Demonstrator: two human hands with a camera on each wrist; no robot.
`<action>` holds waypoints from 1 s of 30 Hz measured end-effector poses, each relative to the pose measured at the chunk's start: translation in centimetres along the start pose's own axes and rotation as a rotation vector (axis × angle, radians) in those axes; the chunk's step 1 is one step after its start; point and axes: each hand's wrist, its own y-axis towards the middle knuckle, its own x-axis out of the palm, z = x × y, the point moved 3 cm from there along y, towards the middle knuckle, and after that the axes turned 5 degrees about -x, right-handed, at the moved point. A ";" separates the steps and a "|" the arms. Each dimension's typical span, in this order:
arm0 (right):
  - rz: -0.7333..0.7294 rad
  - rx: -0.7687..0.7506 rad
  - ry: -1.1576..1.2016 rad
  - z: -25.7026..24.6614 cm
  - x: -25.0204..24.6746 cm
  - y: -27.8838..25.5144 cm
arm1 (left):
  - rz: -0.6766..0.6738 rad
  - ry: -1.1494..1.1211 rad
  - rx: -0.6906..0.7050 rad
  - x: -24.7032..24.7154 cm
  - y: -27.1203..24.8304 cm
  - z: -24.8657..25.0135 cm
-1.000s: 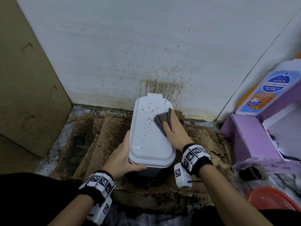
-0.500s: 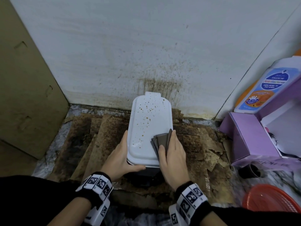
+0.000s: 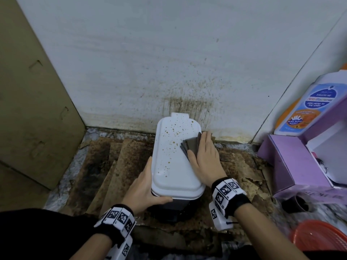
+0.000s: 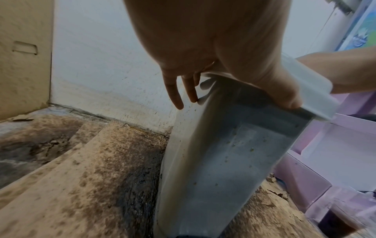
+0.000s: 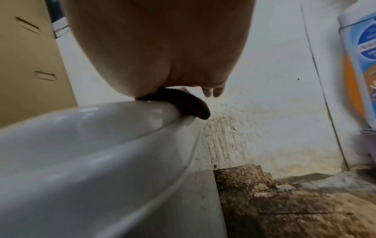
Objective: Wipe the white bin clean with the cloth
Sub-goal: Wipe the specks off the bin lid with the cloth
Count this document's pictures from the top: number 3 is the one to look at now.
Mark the person's left hand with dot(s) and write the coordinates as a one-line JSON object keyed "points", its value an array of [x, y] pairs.
{"points": [[141, 194]]}

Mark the person's right hand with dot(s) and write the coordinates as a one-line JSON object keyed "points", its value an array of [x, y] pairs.
{"points": [[207, 165]]}

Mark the white lidded trash bin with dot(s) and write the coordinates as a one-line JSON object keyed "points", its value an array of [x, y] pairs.
{"points": [[170, 159]]}

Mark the person's left forearm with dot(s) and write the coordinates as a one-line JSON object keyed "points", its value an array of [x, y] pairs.
{"points": [[95, 249]]}

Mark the person's right forearm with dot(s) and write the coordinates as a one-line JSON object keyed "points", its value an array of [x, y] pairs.
{"points": [[268, 235]]}

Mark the person's black clothing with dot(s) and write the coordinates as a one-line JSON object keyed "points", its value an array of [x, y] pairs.
{"points": [[35, 235]]}

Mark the stained brown cardboard sheet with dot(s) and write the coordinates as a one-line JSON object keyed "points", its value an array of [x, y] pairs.
{"points": [[119, 170]]}

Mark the right wrist marker band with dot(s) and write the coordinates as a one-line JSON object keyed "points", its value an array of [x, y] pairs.
{"points": [[230, 197]]}

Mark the purple cardboard display box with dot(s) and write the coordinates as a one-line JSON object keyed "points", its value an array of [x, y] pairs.
{"points": [[292, 165]]}

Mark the dark drink cup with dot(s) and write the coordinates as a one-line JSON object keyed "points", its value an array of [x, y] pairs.
{"points": [[294, 204]]}

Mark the white bottle blue orange label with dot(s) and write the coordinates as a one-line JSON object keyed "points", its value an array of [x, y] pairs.
{"points": [[311, 111]]}

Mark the orange plastic basket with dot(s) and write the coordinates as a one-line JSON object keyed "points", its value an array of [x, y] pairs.
{"points": [[320, 236]]}

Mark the brown cardboard panel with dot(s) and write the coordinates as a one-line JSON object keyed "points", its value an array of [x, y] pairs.
{"points": [[32, 111]]}

